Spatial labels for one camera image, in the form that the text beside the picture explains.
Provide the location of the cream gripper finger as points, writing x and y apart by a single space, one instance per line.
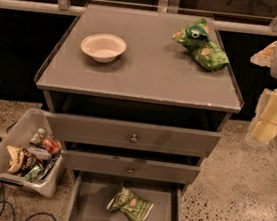
262 131

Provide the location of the green jalapeno chip bag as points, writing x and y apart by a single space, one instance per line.
130 204

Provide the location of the green chip bag on counter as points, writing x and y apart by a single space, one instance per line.
195 38

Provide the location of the grey drawer cabinet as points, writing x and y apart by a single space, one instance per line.
154 81

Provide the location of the bottom open grey drawer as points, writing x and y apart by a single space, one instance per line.
92 193

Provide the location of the middle grey drawer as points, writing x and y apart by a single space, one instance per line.
130 167

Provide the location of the top grey drawer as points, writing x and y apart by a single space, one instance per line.
133 135

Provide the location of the brown snack bag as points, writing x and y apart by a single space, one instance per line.
21 160

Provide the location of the orange soda can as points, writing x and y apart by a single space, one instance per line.
51 145

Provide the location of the green soda can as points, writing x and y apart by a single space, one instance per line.
38 137

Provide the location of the silver can lying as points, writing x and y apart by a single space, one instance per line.
41 154

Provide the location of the clear plastic bin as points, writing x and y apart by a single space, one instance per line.
20 136

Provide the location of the green snack packet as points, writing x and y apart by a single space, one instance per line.
36 170

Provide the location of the metal window railing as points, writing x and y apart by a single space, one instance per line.
152 0

